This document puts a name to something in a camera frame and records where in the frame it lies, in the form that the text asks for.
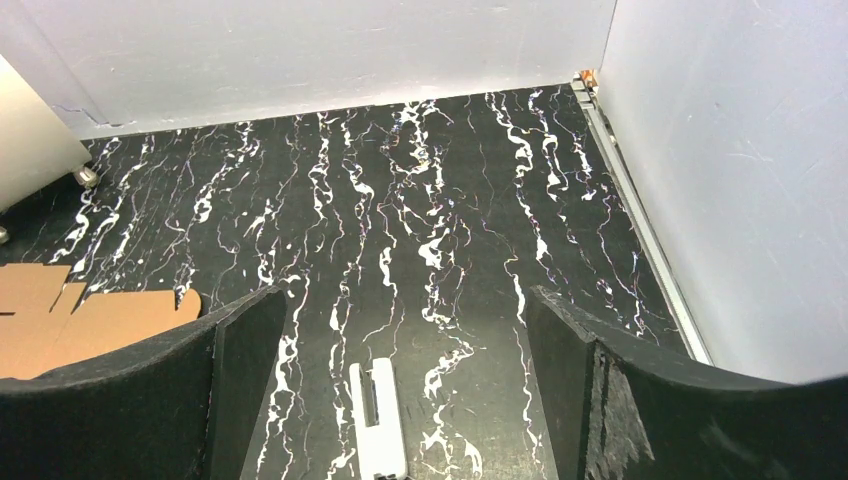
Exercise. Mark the aluminium table edge rail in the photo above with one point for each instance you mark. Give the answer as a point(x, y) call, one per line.
point(586, 91)

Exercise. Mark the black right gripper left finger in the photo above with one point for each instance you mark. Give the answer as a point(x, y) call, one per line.
point(179, 405)

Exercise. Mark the brown cardboard box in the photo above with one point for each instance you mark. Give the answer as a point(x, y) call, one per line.
point(47, 323)

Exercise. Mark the small white plastic part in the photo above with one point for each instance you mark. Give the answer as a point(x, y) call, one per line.
point(378, 428)

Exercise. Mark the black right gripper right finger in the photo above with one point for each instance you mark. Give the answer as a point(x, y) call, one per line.
point(617, 407)

